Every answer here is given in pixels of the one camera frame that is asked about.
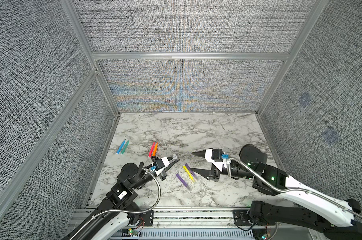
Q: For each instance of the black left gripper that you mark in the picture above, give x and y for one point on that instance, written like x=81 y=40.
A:
x=162 y=174

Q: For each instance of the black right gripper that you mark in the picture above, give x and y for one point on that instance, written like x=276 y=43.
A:
x=214 y=176

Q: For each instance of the yellow highlighter pen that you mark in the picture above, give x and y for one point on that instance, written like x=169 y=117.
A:
x=189 y=174

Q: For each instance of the orange highlighter pen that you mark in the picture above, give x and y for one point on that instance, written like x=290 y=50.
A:
x=155 y=149

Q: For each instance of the pink highlighter pen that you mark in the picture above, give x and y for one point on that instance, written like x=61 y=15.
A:
x=151 y=150

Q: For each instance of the green highlighter pen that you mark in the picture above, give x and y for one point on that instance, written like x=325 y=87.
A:
x=125 y=147

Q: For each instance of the blue highlighter pen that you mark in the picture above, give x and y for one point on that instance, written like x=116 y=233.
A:
x=121 y=146

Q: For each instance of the violet highlighter pen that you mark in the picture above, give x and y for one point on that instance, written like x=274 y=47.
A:
x=191 y=172

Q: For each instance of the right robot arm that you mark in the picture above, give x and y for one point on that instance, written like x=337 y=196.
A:
x=335 y=219

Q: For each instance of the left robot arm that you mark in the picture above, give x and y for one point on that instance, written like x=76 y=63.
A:
x=118 y=209

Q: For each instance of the purple highlighter pen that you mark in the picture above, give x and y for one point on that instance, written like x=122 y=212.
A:
x=183 y=181

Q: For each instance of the aluminium horizontal back bar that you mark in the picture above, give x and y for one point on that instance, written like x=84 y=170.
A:
x=190 y=56

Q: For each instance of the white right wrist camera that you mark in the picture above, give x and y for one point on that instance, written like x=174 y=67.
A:
x=215 y=157

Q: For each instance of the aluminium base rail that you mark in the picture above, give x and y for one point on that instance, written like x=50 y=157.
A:
x=177 y=218

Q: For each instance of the grey slotted cable duct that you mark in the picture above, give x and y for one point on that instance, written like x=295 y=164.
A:
x=186 y=234

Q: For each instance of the aluminium left wall bar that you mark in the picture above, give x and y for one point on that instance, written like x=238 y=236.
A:
x=17 y=183

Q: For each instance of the aluminium corner frame post left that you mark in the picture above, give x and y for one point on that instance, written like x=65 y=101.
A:
x=75 y=22

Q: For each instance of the aluminium corner frame post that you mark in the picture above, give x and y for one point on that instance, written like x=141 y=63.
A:
x=75 y=22
x=307 y=27

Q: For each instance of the aluminium corner frame post right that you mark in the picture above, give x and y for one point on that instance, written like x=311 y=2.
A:
x=307 y=27

